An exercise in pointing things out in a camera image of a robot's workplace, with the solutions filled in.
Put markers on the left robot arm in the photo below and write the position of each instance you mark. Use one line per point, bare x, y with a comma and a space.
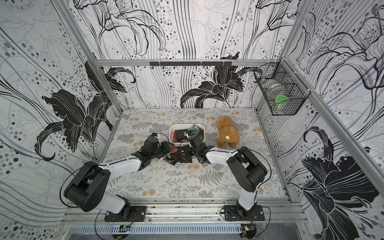
87, 190

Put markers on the green lid cup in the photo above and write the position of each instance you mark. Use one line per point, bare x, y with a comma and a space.
281, 103

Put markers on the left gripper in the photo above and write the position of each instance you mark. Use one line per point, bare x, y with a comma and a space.
165, 145

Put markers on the green tea bag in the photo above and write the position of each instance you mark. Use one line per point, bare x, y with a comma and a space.
195, 130

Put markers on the black wire basket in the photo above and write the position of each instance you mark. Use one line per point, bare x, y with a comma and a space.
276, 79

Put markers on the white cable duct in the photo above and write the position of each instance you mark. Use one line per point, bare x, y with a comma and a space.
148, 229

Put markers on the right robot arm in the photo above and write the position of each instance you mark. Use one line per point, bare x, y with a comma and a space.
248, 170

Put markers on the black bar on rail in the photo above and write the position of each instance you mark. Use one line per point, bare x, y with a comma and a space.
190, 63

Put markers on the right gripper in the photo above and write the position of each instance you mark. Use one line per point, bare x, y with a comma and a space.
193, 153

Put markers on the white storage box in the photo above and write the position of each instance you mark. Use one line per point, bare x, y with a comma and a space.
181, 127

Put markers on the brown teddy bear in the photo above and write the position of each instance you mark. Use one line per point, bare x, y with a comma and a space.
229, 134

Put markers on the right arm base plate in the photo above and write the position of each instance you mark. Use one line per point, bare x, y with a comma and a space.
233, 213

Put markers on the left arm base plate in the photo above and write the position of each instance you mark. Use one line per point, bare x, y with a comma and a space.
128, 214

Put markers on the black barcode tea bag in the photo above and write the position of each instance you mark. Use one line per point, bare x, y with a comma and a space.
181, 135

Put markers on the red black tea bag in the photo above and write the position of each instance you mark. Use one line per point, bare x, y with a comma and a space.
174, 150

